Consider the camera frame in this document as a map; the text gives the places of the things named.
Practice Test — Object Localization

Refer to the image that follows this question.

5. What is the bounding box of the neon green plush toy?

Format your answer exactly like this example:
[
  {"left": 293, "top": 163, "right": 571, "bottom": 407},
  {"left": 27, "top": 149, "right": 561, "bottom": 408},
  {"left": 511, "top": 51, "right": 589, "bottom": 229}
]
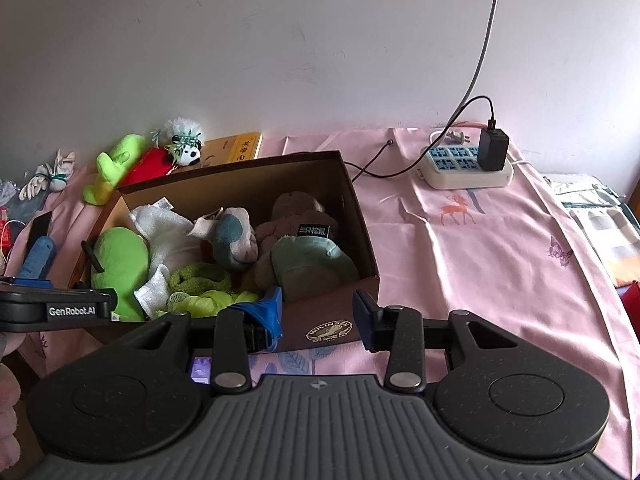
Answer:
[{"left": 82, "top": 134, "right": 149, "bottom": 207}]

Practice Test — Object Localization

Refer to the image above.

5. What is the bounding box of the pale checked cloth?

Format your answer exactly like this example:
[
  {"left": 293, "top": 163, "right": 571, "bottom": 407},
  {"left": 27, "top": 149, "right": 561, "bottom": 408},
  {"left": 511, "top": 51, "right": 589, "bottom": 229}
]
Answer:
[{"left": 542, "top": 174, "right": 640, "bottom": 288}]

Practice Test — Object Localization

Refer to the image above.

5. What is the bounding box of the pale teal soft item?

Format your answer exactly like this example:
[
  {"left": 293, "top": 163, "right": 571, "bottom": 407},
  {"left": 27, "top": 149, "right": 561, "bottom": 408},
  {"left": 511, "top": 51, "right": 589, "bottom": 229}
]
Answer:
[{"left": 272, "top": 237, "right": 361, "bottom": 304}]

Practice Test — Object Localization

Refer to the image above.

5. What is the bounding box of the white power strip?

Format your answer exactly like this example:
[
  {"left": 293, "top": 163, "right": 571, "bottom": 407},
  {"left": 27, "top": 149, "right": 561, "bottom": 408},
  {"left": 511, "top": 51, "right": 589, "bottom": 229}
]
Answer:
[{"left": 416, "top": 142, "right": 515, "bottom": 191}]

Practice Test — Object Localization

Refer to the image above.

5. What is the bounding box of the black charger cable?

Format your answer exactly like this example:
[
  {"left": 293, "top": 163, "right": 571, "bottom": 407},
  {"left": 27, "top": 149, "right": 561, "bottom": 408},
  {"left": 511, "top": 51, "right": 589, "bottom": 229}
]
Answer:
[{"left": 349, "top": 96, "right": 498, "bottom": 182}]

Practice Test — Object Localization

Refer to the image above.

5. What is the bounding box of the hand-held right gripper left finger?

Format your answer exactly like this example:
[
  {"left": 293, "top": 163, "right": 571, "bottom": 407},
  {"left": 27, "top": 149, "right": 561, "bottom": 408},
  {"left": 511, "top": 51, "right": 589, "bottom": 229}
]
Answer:
[{"left": 132, "top": 286, "right": 284, "bottom": 395}]

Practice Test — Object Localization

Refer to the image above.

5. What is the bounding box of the pinkish brown plush item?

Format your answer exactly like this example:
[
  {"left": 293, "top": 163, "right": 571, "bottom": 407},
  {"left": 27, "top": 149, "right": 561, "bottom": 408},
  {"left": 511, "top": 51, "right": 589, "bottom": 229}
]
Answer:
[{"left": 254, "top": 192, "right": 335, "bottom": 288}]

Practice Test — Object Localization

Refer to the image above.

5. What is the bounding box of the yellow sock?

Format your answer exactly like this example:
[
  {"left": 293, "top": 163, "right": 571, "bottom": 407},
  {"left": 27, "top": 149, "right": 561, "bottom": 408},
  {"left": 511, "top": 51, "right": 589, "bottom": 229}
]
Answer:
[{"left": 167, "top": 290, "right": 262, "bottom": 319}]

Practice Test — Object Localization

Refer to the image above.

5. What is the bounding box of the yellow book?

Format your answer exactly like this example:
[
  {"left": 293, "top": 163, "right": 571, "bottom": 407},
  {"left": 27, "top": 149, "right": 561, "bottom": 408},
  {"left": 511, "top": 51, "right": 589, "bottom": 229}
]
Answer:
[{"left": 199, "top": 132, "right": 263, "bottom": 169}]

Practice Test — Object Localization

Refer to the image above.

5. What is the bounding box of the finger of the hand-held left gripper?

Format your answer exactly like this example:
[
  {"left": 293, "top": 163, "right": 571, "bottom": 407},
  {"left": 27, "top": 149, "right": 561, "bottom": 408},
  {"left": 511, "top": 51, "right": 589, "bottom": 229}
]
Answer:
[{"left": 81, "top": 241, "right": 106, "bottom": 276}]

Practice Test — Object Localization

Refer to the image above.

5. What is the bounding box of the small panda plush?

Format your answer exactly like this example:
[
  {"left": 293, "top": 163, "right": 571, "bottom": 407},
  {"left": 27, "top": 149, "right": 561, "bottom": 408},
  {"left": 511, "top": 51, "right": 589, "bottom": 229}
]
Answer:
[{"left": 167, "top": 132, "right": 206, "bottom": 167}]

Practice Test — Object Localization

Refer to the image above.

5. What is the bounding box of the person's left hand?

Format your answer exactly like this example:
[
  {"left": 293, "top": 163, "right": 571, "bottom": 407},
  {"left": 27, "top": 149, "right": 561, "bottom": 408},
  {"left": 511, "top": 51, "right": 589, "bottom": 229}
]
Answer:
[{"left": 0, "top": 332, "right": 25, "bottom": 480}]

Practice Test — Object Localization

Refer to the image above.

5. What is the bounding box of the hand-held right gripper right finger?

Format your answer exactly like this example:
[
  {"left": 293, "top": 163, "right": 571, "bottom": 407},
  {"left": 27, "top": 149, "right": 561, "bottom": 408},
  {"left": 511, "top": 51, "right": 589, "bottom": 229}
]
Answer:
[{"left": 352, "top": 289, "right": 519, "bottom": 394}]

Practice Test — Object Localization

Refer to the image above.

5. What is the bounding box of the pink printed bedsheet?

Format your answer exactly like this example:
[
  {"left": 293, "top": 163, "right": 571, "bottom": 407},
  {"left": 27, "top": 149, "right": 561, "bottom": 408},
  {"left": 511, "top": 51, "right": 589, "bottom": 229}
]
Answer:
[{"left": 10, "top": 125, "right": 640, "bottom": 480}]

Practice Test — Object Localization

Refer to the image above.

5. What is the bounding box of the bright green plush mitt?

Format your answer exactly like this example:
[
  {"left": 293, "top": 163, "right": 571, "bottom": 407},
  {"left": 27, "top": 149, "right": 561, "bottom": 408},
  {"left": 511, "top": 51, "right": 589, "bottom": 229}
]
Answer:
[{"left": 92, "top": 227, "right": 151, "bottom": 322}]

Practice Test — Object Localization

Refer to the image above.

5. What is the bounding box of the white fluffy sock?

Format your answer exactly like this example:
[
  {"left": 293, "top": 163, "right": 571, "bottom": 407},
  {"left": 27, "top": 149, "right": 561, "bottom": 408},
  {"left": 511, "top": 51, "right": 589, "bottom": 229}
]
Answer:
[{"left": 129, "top": 199, "right": 202, "bottom": 319}]

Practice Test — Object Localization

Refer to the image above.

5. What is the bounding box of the black charger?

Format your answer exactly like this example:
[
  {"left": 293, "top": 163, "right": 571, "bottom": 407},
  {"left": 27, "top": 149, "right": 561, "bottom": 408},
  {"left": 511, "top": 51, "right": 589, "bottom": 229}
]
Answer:
[{"left": 477, "top": 127, "right": 511, "bottom": 173}]

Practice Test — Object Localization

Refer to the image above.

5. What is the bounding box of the grey cable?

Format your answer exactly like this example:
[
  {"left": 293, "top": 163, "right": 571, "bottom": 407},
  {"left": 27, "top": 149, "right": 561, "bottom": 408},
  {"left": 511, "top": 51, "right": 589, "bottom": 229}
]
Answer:
[{"left": 446, "top": 0, "right": 507, "bottom": 137}]

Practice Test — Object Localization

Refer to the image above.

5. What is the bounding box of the white glove bundle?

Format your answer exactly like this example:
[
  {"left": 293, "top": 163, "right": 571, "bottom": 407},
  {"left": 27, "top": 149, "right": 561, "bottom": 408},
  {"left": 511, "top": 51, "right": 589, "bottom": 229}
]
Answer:
[
  {"left": 19, "top": 170, "right": 54, "bottom": 199},
  {"left": 47, "top": 150, "right": 76, "bottom": 192}
]

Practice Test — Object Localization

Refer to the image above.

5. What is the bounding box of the olive green sock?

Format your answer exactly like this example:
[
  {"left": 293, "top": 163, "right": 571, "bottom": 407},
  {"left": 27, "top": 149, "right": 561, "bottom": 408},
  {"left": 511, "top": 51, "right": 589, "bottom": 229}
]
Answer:
[{"left": 170, "top": 262, "right": 234, "bottom": 297}]

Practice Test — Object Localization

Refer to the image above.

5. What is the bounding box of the blue case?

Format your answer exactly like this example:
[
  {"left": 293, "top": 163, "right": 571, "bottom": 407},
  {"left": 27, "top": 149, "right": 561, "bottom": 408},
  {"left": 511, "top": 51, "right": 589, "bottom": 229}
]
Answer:
[{"left": 19, "top": 236, "right": 57, "bottom": 282}]

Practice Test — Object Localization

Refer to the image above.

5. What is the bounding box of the brown cardboard box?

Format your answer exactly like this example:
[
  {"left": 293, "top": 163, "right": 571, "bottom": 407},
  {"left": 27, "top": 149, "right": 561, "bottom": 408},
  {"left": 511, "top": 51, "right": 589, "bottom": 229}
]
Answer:
[{"left": 67, "top": 150, "right": 382, "bottom": 357}]

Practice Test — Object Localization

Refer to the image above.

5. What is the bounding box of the black phone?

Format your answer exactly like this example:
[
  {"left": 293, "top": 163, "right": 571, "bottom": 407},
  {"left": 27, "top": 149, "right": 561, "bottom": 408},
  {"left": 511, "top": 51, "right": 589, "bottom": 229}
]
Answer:
[{"left": 25, "top": 211, "right": 54, "bottom": 252}]

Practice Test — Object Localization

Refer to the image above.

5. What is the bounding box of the red cloth item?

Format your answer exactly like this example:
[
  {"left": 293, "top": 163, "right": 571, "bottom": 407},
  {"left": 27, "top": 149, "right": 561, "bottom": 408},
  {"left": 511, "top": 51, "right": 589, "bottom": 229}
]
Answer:
[{"left": 620, "top": 281, "right": 640, "bottom": 343}]

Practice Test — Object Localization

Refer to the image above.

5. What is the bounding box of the teal white plush toy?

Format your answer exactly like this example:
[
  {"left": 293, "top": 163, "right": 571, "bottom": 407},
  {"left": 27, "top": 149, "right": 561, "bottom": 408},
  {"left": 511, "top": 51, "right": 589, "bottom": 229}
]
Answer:
[{"left": 187, "top": 207, "right": 259, "bottom": 274}]

